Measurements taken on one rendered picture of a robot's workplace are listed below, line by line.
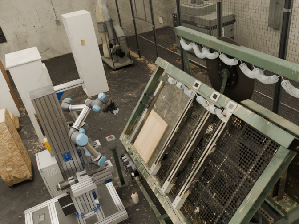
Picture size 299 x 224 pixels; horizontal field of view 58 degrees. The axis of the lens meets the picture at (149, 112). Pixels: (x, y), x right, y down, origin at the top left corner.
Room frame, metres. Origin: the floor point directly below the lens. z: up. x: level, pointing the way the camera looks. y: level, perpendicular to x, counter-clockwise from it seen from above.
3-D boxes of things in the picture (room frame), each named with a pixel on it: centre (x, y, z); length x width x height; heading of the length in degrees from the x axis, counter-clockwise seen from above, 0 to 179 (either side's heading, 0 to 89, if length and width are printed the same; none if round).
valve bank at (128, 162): (2.77, 0.39, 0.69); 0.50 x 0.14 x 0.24; 20
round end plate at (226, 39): (2.71, -0.90, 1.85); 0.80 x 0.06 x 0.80; 20
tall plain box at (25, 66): (5.09, 2.18, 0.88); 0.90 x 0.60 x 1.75; 21
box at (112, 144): (3.16, 0.61, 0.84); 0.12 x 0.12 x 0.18; 20
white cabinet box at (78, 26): (6.85, 1.36, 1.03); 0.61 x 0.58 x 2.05; 21
